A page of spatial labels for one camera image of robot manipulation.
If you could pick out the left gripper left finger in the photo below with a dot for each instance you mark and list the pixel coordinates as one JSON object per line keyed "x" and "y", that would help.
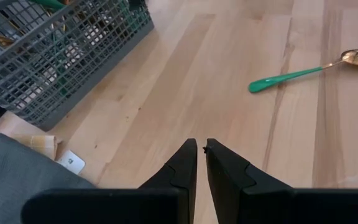
{"x": 182, "y": 174}

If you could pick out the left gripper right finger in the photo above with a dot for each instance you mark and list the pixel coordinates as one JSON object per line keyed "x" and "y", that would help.
{"x": 225, "y": 174}

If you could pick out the small white card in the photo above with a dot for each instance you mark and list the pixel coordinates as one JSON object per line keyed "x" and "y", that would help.
{"x": 71, "y": 161}

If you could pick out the grey mesh cutlery basket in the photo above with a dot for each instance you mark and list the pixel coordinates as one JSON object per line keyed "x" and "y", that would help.
{"x": 98, "y": 70}

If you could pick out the tan folded cloth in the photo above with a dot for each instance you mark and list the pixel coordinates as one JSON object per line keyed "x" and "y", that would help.
{"x": 42, "y": 144}

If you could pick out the grey cloth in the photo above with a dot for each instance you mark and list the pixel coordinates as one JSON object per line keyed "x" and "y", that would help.
{"x": 11, "y": 174}

